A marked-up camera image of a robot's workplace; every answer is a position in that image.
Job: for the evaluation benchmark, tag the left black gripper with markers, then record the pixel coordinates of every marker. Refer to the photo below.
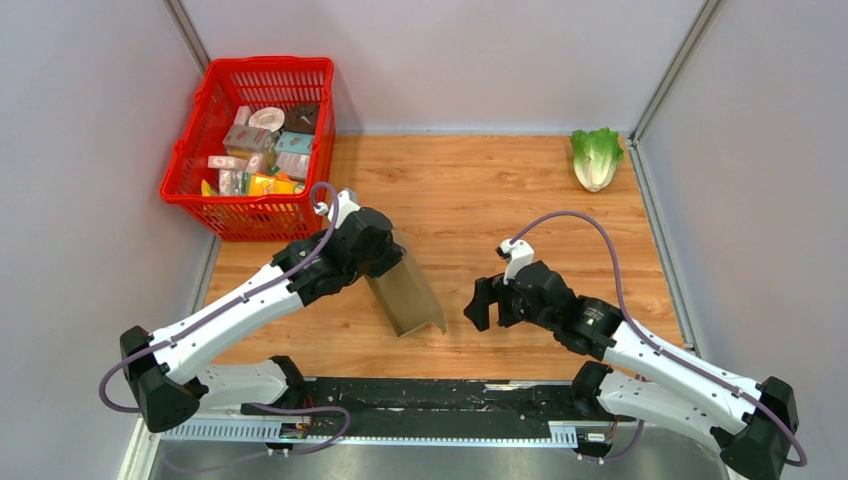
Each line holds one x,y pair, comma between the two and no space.
393,253

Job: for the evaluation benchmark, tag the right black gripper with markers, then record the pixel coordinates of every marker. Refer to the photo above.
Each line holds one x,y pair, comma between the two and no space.
489,291

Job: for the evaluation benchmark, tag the brown cardboard paper box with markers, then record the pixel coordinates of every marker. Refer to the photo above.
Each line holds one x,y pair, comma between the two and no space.
405,296

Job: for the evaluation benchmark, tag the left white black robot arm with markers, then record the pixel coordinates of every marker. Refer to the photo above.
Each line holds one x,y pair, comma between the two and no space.
170,371

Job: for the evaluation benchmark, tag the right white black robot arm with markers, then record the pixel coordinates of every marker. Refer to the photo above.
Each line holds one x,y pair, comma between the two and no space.
631,372

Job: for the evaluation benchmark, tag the teal small box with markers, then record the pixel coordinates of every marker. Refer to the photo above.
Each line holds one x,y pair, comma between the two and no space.
295,143

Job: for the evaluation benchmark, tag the pink grey carton box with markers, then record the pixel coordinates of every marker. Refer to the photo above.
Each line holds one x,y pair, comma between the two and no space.
243,138

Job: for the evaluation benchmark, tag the pink white small box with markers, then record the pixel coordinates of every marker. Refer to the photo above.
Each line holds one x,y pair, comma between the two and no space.
226,162

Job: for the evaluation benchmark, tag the orange yellow snack packet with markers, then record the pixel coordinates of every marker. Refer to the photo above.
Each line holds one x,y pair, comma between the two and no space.
263,185

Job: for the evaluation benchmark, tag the dark brown round item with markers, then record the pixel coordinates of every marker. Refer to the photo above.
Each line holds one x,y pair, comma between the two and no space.
302,118

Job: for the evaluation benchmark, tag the green lettuce head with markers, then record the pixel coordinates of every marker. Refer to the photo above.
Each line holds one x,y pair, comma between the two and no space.
597,154

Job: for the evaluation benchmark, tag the red plastic shopping basket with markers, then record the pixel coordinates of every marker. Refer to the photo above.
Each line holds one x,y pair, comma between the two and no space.
230,91

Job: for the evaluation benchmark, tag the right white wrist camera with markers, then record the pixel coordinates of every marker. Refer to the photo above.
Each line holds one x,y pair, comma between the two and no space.
517,255

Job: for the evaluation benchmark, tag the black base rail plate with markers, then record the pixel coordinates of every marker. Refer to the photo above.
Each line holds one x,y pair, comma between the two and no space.
446,409

